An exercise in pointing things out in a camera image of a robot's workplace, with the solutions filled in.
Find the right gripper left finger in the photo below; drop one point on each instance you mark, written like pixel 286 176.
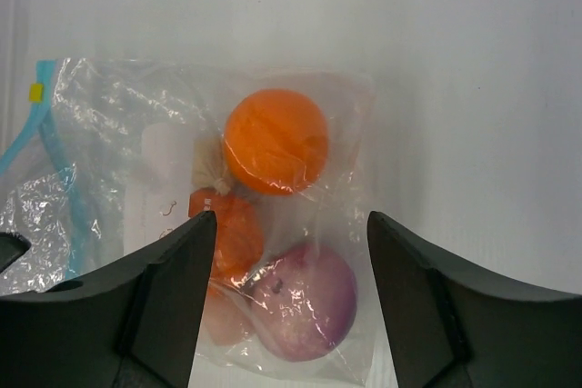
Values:
pixel 131 323

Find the orange fake fruit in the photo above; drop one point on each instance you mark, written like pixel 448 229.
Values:
pixel 276 141
pixel 239 235

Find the peach fake egg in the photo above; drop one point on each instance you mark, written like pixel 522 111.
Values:
pixel 224 319

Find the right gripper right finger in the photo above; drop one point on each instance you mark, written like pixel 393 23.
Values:
pixel 453 323

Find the zip top bag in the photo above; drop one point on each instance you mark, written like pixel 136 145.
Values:
pixel 152 213

